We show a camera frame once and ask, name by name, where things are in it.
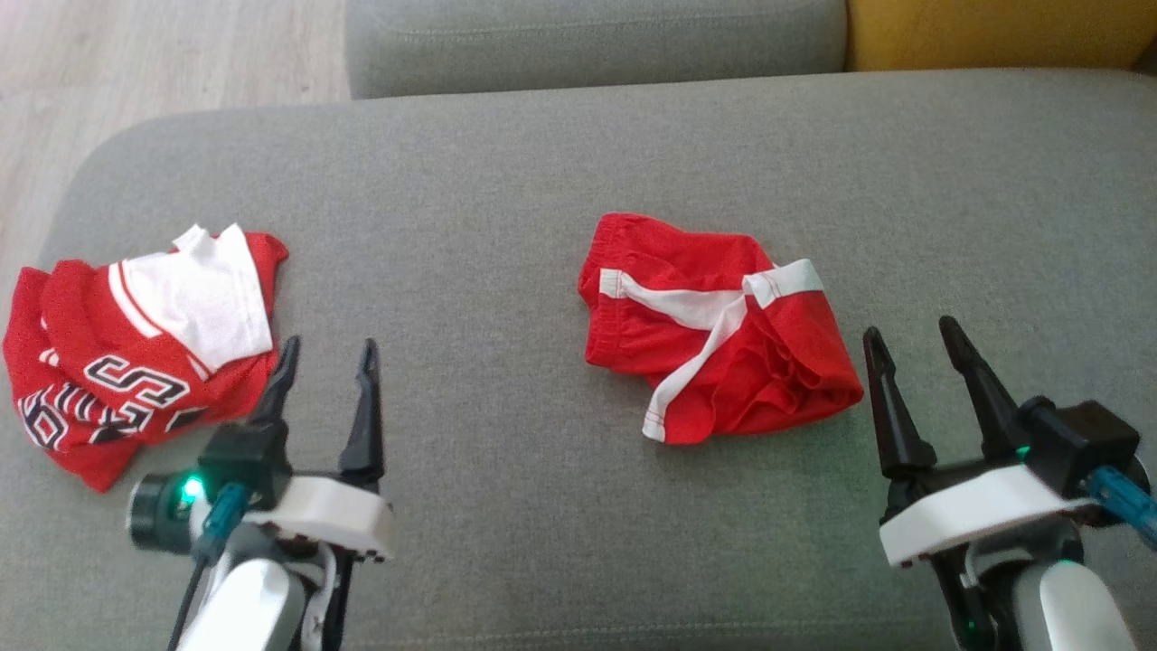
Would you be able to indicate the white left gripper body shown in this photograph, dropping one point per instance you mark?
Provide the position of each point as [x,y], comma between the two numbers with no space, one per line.
[330,520]

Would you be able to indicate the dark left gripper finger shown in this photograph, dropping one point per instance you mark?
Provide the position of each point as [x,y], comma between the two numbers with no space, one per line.
[365,425]
[278,389]

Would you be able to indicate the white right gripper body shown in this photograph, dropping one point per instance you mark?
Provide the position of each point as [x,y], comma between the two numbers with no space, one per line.
[976,515]

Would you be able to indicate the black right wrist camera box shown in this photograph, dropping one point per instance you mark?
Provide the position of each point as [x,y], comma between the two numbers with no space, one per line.
[1080,443]

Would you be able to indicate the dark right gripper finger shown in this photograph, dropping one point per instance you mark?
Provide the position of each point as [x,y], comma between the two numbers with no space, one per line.
[893,407]
[985,389]

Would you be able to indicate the yellow cushion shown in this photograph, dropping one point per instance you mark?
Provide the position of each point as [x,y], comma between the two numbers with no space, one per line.
[994,32]

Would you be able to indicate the red shorts white stripes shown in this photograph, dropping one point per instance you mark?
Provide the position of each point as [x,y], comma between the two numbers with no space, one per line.
[723,353]

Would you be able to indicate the red basketball jersey white trim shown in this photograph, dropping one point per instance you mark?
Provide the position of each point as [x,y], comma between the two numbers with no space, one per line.
[136,353]

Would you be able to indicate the grey sofa cushion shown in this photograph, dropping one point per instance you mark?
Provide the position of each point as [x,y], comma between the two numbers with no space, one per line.
[597,41]

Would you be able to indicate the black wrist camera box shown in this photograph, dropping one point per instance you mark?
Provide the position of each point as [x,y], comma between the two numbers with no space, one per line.
[244,461]
[1080,443]

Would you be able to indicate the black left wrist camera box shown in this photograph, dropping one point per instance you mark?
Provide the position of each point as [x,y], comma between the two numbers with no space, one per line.
[244,461]

